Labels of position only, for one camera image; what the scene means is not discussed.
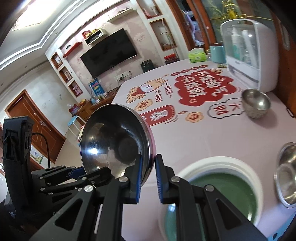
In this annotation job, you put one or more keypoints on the green plate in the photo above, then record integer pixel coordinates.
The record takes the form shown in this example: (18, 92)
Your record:
(205, 214)

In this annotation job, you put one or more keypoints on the black television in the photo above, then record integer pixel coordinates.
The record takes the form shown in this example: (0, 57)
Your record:
(108, 53)

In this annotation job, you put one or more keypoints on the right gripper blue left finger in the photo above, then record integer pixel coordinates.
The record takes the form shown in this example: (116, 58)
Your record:
(134, 175)

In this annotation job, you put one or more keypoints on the blue poster board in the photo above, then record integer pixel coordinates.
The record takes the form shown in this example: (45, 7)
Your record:
(96, 87)

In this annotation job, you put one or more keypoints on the large steel bowl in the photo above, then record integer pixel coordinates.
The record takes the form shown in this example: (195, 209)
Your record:
(284, 175)

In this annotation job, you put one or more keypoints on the brown wooden door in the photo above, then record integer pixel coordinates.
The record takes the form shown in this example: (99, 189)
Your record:
(23, 105)

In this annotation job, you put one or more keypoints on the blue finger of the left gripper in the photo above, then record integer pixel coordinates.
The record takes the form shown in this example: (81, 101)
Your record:
(76, 172)
(97, 178)

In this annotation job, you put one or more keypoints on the green tissue box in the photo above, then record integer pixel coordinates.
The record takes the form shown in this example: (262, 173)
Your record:
(197, 55)

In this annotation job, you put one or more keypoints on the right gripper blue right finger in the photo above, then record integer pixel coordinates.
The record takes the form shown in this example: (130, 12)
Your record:
(161, 180)

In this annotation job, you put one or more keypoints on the pink steel bowl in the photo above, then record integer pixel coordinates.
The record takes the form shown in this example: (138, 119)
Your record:
(112, 137)

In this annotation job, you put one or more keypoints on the white foam plate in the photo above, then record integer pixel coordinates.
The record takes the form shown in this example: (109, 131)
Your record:
(233, 179)

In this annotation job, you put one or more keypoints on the wooden tv cabinet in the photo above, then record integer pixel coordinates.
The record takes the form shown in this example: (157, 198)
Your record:
(88, 108)

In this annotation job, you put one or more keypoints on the small steel bowl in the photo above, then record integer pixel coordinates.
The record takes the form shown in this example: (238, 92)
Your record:
(255, 103)

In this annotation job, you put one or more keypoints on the teal cup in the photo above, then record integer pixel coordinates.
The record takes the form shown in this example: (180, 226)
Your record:
(217, 53)

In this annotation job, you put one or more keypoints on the white sterilizer cabinet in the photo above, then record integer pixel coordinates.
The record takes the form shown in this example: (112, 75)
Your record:
(251, 50)

